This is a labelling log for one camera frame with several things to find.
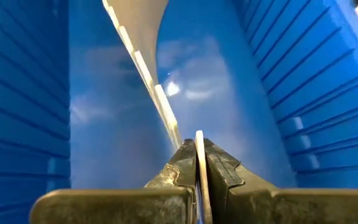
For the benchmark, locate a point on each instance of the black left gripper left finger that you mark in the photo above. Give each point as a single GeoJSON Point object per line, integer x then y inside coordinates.
{"type": "Point", "coordinates": [182, 168]}

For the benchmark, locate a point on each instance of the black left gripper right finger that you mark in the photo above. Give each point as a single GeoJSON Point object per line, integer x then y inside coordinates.
{"type": "Point", "coordinates": [221, 174]}

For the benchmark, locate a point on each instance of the long grey slotted divider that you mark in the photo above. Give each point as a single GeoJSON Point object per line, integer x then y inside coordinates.
{"type": "Point", "coordinates": [141, 31]}

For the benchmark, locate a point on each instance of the large blue plastic bin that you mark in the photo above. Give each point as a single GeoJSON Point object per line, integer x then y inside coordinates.
{"type": "Point", "coordinates": [26, 93]}

